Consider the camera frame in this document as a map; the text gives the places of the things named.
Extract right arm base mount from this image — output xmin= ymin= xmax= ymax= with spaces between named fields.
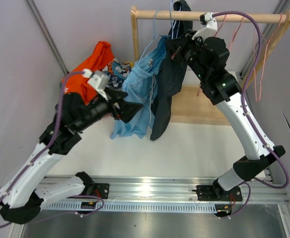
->
xmin=192 ymin=185 xmax=243 ymax=202

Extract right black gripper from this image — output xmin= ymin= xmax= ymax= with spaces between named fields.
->
xmin=166 ymin=29 xmax=210 ymax=82

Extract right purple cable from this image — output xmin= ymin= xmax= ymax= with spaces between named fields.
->
xmin=213 ymin=10 xmax=290 ymax=219

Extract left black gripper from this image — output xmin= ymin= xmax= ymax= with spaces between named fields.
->
xmin=76 ymin=86 xmax=144 ymax=132

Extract blue hanger navy shorts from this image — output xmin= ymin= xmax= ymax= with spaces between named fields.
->
xmin=169 ymin=0 xmax=182 ymax=39

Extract pink hanger orange shorts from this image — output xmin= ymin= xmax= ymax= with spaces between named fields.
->
xmin=196 ymin=13 xmax=229 ymax=97

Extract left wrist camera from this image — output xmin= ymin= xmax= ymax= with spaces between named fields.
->
xmin=83 ymin=69 xmax=110 ymax=101

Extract aluminium rail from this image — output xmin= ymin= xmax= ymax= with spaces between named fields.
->
xmin=92 ymin=176 xmax=290 ymax=204

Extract slotted cable duct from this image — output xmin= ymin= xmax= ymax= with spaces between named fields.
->
xmin=46 ymin=200 xmax=217 ymax=214

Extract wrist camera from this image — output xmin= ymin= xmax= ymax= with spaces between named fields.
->
xmin=191 ymin=12 xmax=218 ymax=40
xmin=83 ymin=69 xmax=110 ymax=101

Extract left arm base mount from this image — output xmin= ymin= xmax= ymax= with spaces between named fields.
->
xmin=84 ymin=183 xmax=110 ymax=199

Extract blue hanger light shorts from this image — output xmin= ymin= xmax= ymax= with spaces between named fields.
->
xmin=137 ymin=9 xmax=163 ymax=62

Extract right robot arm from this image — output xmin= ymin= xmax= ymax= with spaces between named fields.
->
xmin=166 ymin=30 xmax=286 ymax=200

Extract purple cable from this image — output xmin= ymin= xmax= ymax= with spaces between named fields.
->
xmin=213 ymin=10 xmax=290 ymax=219
xmin=0 ymin=70 xmax=105 ymax=229

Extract wooden clothes rack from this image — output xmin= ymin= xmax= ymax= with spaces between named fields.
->
xmin=130 ymin=5 xmax=290 ymax=126

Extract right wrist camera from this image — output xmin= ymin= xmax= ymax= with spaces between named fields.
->
xmin=191 ymin=12 xmax=218 ymax=40

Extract pink hanger patterned shorts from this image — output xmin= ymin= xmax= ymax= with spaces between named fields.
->
xmin=229 ymin=16 xmax=244 ymax=51

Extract dark navy shorts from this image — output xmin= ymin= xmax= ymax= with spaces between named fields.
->
xmin=150 ymin=0 xmax=193 ymax=141

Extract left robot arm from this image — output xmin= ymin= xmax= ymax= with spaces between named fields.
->
xmin=0 ymin=88 xmax=143 ymax=225

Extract patterned colourful shorts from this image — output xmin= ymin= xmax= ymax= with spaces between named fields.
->
xmin=102 ymin=58 xmax=133 ymax=91

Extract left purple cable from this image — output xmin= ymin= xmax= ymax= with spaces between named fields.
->
xmin=0 ymin=70 xmax=105 ymax=229

